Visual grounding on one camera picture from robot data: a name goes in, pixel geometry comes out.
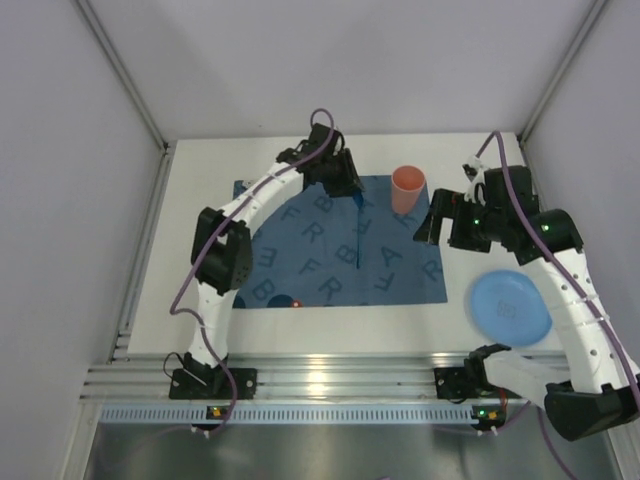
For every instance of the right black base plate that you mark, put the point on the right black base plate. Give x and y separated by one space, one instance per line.
457 384

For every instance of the blue plastic plate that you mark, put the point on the blue plastic plate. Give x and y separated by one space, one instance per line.
506 307

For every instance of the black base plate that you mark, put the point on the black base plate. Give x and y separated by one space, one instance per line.
185 386
457 384

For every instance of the aluminium front rail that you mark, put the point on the aluminium front rail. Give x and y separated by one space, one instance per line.
313 378

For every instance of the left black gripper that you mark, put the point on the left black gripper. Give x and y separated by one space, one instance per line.
345 176

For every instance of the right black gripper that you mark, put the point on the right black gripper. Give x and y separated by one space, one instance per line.
447 218

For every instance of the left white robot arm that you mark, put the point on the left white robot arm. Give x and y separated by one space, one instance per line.
222 257

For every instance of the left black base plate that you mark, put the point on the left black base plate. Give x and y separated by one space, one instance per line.
185 386

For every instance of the blue plastic spoon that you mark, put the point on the blue plastic spoon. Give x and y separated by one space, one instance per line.
359 202

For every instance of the slotted white cable duct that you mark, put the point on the slotted white cable duct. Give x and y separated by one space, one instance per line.
302 414

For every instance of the pink plastic cup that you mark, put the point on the pink plastic cup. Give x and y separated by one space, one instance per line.
407 183

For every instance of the blue lettered cloth placemat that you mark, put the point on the blue lettered cloth placemat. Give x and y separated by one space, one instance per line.
305 254

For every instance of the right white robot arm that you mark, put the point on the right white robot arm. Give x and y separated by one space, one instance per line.
600 389

